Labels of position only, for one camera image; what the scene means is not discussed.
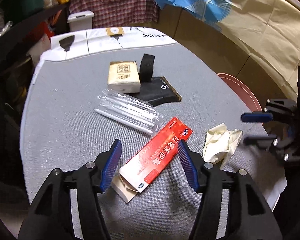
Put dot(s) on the cream latex glove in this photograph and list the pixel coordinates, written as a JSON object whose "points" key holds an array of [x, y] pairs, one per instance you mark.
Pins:
{"points": [[217, 145]]}

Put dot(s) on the orange red bag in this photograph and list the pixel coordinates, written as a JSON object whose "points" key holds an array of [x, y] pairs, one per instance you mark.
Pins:
{"points": [[43, 33]]}

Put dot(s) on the pink plastic bin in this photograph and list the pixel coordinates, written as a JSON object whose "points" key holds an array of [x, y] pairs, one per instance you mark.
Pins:
{"points": [[242, 92]]}

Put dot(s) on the black foil packet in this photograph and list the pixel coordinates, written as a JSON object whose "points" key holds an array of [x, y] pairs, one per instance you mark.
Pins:
{"points": [[160, 91]]}

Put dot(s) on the clear plastic tube pack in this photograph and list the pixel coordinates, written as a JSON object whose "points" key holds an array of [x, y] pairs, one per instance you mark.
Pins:
{"points": [[130, 110]]}

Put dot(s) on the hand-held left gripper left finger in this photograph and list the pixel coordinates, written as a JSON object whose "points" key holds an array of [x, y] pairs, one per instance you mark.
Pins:
{"points": [[112, 165]]}

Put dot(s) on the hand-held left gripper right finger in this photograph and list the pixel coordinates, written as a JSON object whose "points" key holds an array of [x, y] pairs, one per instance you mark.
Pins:
{"points": [[188, 165]]}

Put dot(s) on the red plaid shirt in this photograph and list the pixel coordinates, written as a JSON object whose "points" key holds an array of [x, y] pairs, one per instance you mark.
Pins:
{"points": [[115, 2]]}

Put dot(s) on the beige tissue pack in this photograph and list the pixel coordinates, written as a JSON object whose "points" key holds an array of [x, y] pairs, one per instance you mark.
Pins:
{"points": [[123, 76]]}

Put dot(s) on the white lidded bin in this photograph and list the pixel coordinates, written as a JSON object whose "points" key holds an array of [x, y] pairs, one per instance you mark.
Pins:
{"points": [[81, 21]]}

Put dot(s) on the red and white carton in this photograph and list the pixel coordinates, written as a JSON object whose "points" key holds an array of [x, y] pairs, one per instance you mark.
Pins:
{"points": [[160, 155]]}

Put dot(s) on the black shelf rack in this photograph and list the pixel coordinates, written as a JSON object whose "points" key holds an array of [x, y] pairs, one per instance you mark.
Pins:
{"points": [[27, 27]]}

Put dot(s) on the cream and blue sheet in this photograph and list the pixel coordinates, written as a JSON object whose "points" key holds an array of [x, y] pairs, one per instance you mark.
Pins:
{"points": [[265, 30]]}

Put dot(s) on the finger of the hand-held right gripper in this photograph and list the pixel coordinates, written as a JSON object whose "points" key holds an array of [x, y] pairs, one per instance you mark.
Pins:
{"points": [[262, 140], [255, 117]]}

